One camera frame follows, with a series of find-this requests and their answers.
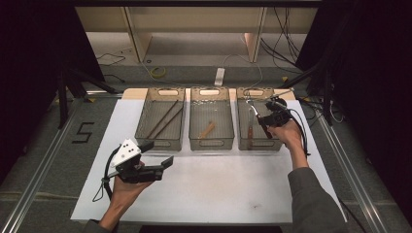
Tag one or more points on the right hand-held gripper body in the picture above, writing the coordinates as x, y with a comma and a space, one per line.
279, 115

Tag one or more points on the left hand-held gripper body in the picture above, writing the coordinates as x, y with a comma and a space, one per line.
127, 153

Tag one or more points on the silver metal fork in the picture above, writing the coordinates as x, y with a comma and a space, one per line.
254, 110

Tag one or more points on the grey transparent plastic bin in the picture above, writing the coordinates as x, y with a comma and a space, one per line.
160, 126
210, 113
243, 129

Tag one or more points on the person's right hand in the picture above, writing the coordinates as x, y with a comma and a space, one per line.
291, 136

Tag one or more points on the person's left hand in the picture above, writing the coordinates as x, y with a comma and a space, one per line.
124, 194

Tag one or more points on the black metal stand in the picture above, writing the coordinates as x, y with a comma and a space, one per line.
327, 103

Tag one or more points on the white power strip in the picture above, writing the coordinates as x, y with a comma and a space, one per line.
219, 77

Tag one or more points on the yellow tape roll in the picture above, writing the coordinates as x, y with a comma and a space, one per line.
158, 72

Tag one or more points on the black tripod stand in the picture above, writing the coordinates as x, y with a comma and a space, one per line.
63, 103

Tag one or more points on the black curtain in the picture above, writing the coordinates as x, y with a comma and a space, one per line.
29, 64
372, 64

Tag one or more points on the beige wooden shelf unit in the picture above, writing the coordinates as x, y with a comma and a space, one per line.
194, 19

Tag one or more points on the short aluminium floor rail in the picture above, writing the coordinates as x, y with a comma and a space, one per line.
103, 94

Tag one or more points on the long aluminium floor rail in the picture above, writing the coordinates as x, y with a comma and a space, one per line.
353, 178
45, 163

